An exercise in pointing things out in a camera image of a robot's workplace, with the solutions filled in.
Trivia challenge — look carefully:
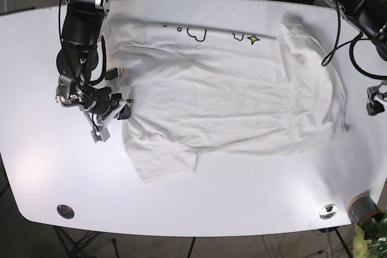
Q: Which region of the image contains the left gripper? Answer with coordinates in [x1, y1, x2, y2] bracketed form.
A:
[366, 85, 386, 116]

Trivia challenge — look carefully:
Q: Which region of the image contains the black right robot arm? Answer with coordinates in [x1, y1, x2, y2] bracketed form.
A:
[56, 0, 132, 142]

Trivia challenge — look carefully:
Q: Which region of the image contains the right silver table grommet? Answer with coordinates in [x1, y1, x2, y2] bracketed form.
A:
[319, 204, 337, 220]

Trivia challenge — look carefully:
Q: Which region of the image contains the white printed T-shirt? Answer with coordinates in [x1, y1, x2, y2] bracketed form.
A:
[104, 15, 346, 182]

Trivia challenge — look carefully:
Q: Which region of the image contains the grey plant pot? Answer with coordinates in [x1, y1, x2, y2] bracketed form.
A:
[346, 194, 383, 226]

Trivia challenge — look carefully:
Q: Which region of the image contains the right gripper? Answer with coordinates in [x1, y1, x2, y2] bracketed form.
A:
[56, 74, 133, 143]

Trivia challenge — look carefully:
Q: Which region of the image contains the left silver table grommet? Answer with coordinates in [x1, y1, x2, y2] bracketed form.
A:
[57, 204, 74, 219]

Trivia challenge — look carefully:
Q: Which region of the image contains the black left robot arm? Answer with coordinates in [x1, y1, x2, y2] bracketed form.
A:
[322, 0, 386, 116]

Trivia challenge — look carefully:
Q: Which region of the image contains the green potted plant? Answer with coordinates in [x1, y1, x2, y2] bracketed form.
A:
[353, 212, 386, 258]

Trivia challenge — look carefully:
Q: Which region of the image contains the silver table grommet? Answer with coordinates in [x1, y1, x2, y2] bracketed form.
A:
[57, 204, 74, 219]
[319, 204, 337, 220]

